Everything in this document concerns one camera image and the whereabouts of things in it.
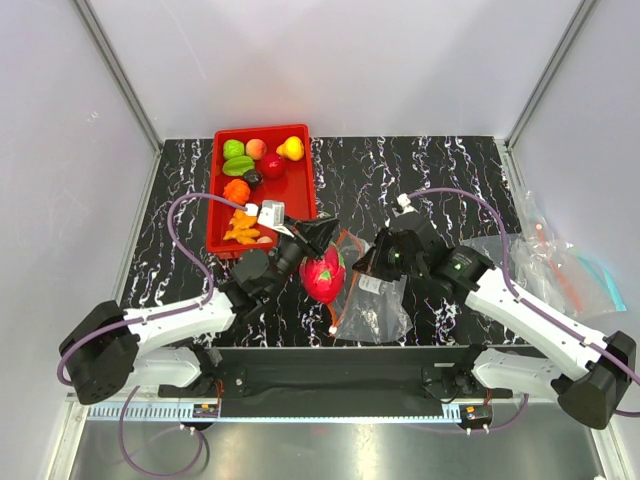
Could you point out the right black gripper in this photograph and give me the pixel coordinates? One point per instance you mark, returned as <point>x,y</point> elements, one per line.
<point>372,261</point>

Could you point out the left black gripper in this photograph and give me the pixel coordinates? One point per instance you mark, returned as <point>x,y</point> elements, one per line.
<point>315,233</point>

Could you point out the clear bag orange zipper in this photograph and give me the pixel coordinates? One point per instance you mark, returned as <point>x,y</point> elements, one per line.
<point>366,310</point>

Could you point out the pink dragon fruit toy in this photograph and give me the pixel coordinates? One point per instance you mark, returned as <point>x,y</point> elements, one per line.
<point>324,277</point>

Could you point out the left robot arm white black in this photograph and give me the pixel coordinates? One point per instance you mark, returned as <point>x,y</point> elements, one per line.
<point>99,353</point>

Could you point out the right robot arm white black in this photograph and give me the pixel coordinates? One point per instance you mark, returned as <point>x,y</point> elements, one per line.
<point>585,371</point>

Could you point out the spare zip bags pile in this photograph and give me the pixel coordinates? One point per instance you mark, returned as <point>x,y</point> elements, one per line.
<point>552,269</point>

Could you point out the orange ginger root toy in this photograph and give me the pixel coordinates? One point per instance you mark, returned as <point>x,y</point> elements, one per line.
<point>242,229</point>

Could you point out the red apple toy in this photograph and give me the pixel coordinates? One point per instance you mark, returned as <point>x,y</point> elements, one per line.
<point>273,166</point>

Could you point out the dark mangosteen toy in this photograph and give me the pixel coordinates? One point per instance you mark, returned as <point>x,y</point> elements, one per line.
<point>253,179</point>

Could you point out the yellow pear toy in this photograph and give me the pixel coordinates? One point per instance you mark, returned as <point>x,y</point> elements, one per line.
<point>291,149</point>

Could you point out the orange pumpkin toy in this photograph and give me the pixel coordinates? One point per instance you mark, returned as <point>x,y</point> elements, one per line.
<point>237,191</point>

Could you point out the red plastic tray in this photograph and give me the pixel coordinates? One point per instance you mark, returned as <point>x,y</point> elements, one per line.
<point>295,188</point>

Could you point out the peach toy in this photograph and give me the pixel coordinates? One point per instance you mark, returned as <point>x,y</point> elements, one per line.
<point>256,149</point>

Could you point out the green starfruit toy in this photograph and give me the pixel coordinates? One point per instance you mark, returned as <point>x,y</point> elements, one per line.
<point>238,166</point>

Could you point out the green bumpy fruit toy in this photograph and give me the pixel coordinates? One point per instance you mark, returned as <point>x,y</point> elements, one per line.
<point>233,148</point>

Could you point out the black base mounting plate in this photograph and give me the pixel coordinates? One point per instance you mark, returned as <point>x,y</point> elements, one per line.
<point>336,375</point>

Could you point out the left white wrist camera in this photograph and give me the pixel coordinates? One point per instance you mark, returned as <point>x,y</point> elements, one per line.
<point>269,214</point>

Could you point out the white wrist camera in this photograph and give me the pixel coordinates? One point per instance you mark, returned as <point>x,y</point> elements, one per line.
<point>403,205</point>
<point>269,214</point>

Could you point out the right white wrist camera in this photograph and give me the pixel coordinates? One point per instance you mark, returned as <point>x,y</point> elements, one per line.
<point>403,205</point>

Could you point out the right aluminium frame post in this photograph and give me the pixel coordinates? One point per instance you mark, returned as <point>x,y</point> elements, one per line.
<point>568,39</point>

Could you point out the aluminium frame post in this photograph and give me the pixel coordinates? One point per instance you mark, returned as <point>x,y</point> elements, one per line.
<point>568,39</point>
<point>109,57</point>

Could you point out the white slotted cable duct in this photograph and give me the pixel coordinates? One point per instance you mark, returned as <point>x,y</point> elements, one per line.
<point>320,412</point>

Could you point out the left aluminium frame post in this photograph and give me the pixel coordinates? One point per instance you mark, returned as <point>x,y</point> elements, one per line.
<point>109,57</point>

